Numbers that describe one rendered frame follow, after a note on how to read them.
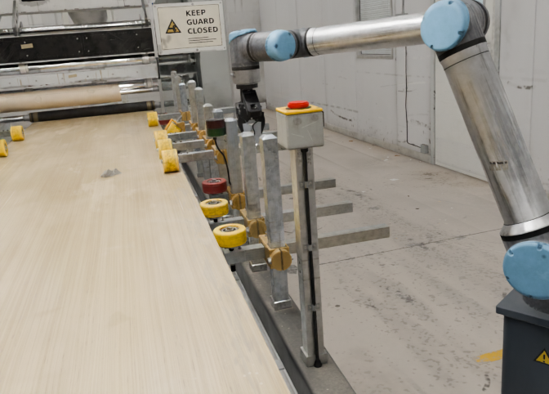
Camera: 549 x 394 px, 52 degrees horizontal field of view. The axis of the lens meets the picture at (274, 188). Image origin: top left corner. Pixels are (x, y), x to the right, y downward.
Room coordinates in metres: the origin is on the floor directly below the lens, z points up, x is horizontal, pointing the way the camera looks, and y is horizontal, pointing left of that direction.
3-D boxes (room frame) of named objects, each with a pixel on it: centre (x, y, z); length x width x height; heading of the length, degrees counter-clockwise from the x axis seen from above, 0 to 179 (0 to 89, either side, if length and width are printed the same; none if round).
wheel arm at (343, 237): (1.35, -0.08, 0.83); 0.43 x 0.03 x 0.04; 104
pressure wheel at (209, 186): (1.80, 0.20, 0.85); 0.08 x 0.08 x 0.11
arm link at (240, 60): (1.87, 0.06, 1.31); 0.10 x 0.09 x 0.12; 49
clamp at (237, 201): (1.80, 0.13, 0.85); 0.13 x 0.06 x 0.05; 14
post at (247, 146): (1.53, 0.06, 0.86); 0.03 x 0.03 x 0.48; 14
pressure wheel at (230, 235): (1.30, 0.12, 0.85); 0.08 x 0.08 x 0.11
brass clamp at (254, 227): (1.56, 0.07, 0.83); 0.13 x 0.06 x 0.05; 14
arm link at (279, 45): (1.80, -0.03, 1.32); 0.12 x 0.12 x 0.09; 49
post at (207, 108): (2.26, 0.24, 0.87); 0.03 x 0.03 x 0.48; 14
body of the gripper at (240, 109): (1.88, 0.07, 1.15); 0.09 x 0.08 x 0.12; 13
